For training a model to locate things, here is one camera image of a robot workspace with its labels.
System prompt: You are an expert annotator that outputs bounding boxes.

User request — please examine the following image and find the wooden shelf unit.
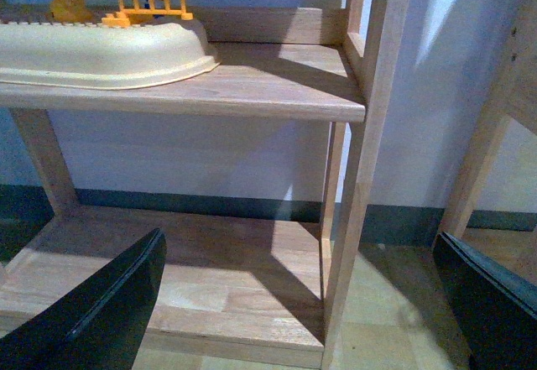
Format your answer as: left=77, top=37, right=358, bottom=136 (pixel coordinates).
left=1, top=0, right=409, bottom=369

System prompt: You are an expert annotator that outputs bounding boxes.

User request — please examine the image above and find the beige toy base plate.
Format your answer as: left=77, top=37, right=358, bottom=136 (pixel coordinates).
left=1, top=19, right=220, bottom=90

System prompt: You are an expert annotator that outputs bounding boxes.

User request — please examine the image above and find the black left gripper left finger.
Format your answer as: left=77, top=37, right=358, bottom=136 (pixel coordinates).
left=1, top=229, right=167, bottom=369

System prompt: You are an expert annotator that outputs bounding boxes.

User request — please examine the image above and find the yellow toy fence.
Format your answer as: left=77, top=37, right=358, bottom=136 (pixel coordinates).
left=102, top=0, right=194, bottom=28

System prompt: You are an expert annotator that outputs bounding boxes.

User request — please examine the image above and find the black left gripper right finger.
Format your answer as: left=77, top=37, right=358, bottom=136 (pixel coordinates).
left=433, top=232, right=536, bottom=369

